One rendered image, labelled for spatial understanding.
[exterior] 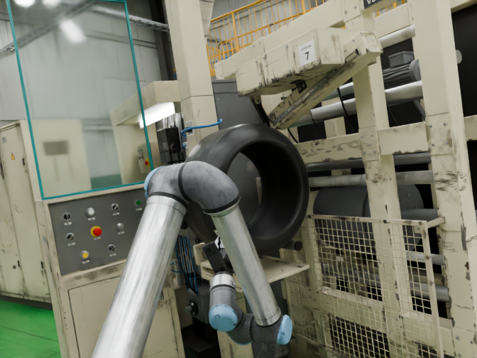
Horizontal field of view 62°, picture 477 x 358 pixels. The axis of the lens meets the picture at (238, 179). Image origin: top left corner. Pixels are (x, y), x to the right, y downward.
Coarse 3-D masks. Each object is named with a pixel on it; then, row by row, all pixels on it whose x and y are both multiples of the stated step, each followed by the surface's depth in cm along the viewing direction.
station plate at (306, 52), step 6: (312, 42) 157; (300, 48) 163; (306, 48) 160; (312, 48) 157; (300, 54) 163; (306, 54) 161; (312, 54) 158; (300, 60) 164; (306, 60) 161; (312, 60) 158
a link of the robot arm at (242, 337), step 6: (246, 318) 135; (240, 324) 133; (246, 324) 133; (234, 330) 133; (240, 330) 134; (246, 330) 133; (234, 336) 135; (240, 336) 134; (246, 336) 133; (240, 342) 138; (246, 342) 138
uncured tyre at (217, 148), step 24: (216, 144) 161; (240, 144) 162; (264, 144) 196; (288, 144) 176; (264, 168) 202; (288, 168) 195; (264, 192) 203; (288, 192) 198; (192, 216) 166; (264, 216) 201; (288, 216) 193; (264, 240) 167; (288, 240) 176
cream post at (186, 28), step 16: (176, 0) 191; (192, 0) 196; (176, 16) 193; (192, 16) 195; (176, 32) 196; (192, 32) 195; (176, 48) 198; (192, 48) 195; (176, 64) 201; (192, 64) 194; (208, 64) 199; (192, 80) 194; (208, 80) 199; (192, 96) 194; (208, 96) 198; (192, 112) 194; (208, 112) 198; (208, 128) 198; (192, 144) 200; (240, 304) 204; (224, 336) 203; (224, 352) 206; (240, 352) 203
